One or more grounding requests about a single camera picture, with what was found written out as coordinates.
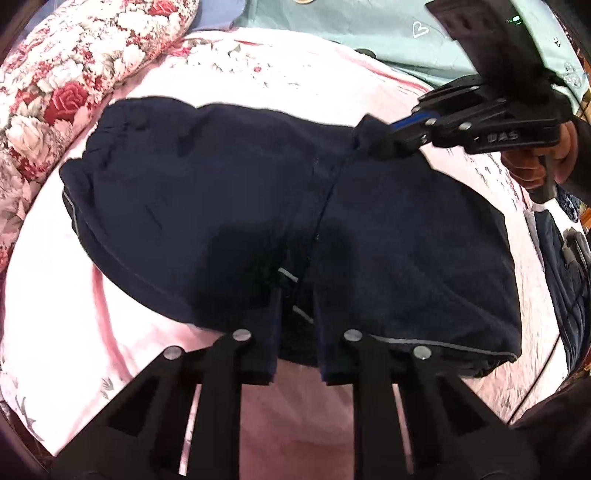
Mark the red floral pillow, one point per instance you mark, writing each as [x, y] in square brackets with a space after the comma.
[69, 69]

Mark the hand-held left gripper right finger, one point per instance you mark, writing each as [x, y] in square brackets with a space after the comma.
[337, 364]

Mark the person's right hand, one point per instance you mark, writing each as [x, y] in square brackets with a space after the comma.
[521, 168]

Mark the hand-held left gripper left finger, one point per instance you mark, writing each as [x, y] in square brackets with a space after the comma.
[258, 364]

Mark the person's dark trousers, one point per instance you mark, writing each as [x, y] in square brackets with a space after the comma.
[554, 415]

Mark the person's navy jacket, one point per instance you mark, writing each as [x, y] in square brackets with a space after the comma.
[563, 295]

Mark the teal heart print sheet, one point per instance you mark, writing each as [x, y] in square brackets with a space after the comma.
[369, 27]

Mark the person's right forearm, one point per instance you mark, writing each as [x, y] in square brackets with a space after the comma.
[582, 184]

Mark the navy pants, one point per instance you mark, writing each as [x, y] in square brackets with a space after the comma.
[184, 207]

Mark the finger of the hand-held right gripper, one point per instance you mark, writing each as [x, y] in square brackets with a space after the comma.
[443, 134]
[452, 99]

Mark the pink floral bed sheet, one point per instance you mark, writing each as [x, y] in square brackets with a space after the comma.
[92, 346]

